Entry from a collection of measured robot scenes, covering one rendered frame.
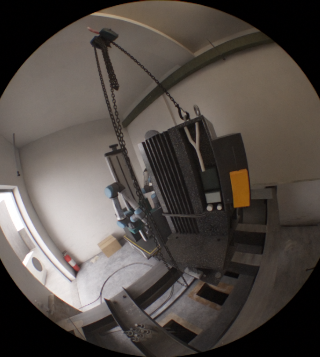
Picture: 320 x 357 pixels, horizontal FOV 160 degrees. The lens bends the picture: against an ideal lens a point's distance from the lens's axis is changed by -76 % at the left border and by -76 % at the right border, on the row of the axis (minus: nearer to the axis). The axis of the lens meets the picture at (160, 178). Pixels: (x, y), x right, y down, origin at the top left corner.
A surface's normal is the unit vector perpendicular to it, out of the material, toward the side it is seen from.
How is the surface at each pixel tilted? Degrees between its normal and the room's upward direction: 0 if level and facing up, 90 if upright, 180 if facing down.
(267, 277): 0
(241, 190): 90
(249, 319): 0
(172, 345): 0
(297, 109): 90
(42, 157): 90
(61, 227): 90
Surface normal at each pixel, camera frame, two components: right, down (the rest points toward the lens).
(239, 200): -0.51, 0.36
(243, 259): -0.34, -0.92
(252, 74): -0.69, 0.39
